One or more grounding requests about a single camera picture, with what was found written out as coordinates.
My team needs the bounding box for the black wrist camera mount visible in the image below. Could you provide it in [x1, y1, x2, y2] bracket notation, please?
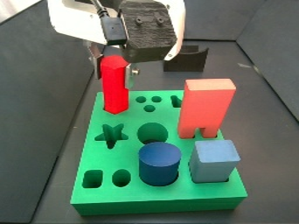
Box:
[119, 0, 176, 63]

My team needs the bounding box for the red hexagonal prism block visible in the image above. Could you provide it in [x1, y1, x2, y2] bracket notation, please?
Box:
[100, 55, 128, 115]

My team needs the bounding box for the black curved cradle stand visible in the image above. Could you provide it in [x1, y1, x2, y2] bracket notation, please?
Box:
[163, 45, 210, 72]

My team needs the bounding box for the green shape sorter board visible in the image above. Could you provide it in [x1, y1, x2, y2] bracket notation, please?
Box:
[70, 90, 248, 215]

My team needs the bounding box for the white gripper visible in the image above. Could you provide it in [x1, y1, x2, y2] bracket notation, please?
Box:
[47, 0, 187, 81]

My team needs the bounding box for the dark blue cylinder block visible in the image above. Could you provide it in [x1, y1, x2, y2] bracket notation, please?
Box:
[138, 142, 183, 186]

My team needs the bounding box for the black camera cable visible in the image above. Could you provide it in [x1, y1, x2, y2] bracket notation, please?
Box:
[90, 0, 128, 46]

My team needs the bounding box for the salmon red arch block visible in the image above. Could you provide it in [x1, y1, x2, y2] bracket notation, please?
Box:
[178, 79, 236, 138]

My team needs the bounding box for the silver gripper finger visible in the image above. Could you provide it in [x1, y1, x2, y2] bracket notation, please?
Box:
[126, 63, 140, 89]

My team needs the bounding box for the light blue cube block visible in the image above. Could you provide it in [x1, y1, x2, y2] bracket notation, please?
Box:
[190, 140, 240, 183]

